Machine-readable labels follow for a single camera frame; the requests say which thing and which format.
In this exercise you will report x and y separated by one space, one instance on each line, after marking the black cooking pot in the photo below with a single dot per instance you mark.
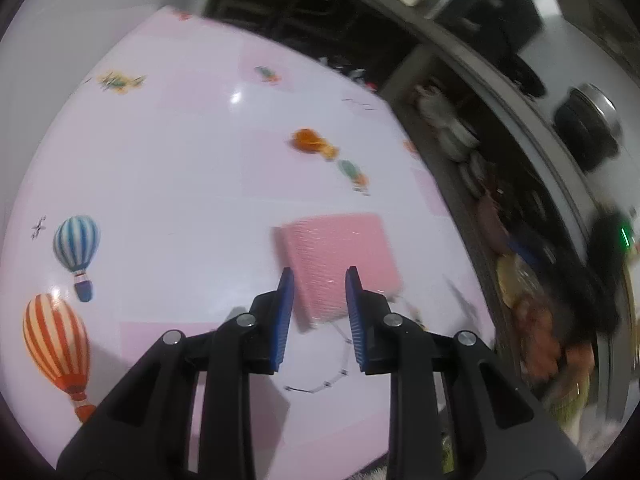
589 126

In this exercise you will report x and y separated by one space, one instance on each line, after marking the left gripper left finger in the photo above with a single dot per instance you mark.
183 410

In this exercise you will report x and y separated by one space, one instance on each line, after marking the yellow contents plastic bag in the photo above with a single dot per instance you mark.
516 279

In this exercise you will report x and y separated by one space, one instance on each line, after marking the stacked white bowls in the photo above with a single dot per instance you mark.
456 138

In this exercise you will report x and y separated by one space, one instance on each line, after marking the pink scouring sponge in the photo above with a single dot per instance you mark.
321 249

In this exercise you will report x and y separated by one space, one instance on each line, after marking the person's right hand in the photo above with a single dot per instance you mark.
541 351

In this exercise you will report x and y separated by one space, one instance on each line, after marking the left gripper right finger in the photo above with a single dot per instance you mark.
455 411

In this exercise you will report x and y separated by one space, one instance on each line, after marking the black wok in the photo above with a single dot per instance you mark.
522 76

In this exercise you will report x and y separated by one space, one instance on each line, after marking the kitchen counter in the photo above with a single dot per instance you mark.
520 191

